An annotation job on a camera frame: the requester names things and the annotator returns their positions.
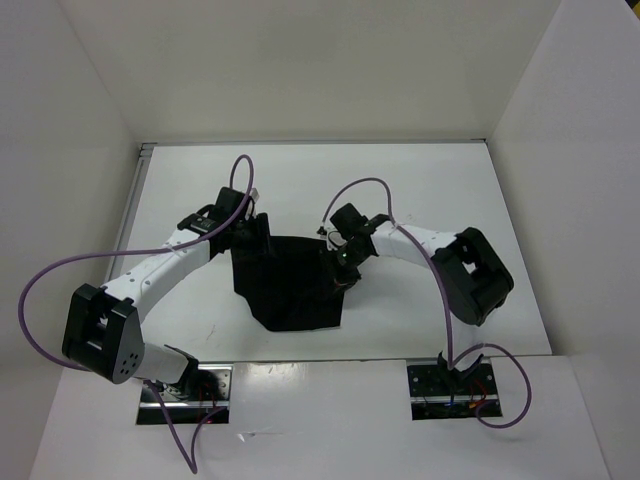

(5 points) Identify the black skirt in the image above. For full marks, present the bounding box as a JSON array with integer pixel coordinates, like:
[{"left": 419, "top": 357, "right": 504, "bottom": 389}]
[{"left": 231, "top": 236, "right": 347, "bottom": 332}]

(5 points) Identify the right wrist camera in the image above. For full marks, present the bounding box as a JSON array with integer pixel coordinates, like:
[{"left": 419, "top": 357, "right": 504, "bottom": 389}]
[{"left": 317, "top": 225, "right": 346, "bottom": 251}]

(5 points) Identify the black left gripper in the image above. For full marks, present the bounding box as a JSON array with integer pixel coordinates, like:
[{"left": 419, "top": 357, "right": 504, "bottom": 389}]
[{"left": 230, "top": 212, "right": 277, "bottom": 263}]

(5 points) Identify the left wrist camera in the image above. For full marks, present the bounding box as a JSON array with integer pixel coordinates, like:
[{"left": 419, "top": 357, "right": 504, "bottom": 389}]
[{"left": 246, "top": 187, "right": 260, "bottom": 218}]

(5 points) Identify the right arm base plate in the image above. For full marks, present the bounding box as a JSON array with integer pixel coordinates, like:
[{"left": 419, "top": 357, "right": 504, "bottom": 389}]
[{"left": 406, "top": 359, "right": 502, "bottom": 421}]

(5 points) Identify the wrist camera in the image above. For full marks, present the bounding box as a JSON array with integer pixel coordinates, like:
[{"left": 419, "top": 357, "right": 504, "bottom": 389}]
[
  {"left": 246, "top": 187, "right": 260, "bottom": 218},
  {"left": 317, "top": 225, "right": 346, "bottom": 251}
]

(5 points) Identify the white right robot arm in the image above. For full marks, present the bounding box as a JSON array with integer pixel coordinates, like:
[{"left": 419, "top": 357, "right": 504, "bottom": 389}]
[{"left": 317, "top": 203, "right": 514, "bottom": 393}]

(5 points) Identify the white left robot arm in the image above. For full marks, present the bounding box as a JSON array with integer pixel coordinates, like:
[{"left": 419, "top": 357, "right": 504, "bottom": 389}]
[{"left": 62, "top": 187, "right": 261, "bottom": 400}]

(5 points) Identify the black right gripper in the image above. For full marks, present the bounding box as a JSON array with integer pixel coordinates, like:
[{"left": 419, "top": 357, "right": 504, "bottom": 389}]
[{"left": 320, "top": 243, "right": 370, "bottom": 299}]

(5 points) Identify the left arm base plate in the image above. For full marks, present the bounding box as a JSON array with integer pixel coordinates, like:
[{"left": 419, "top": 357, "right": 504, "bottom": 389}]
[{"left": 136, "top": 363, "right": 233, "bottom": 426}]

